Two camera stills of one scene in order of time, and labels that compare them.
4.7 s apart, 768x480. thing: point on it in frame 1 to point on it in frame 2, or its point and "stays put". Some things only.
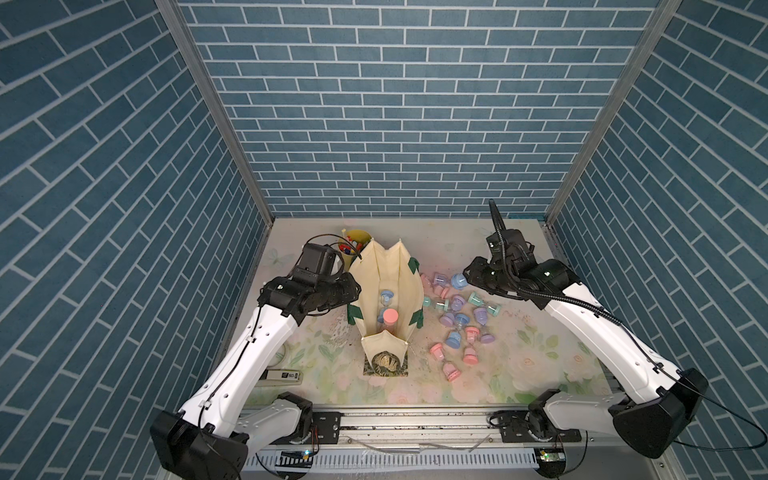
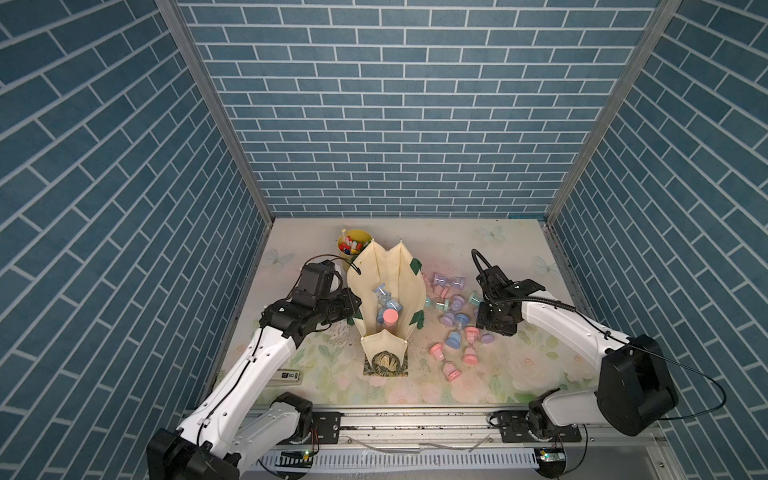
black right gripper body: x=493 y=280 to x=489 y=319
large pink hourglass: x=390 y=316 stays put
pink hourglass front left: x=438 y=351 stays put
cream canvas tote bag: x=389 y=306 stays put
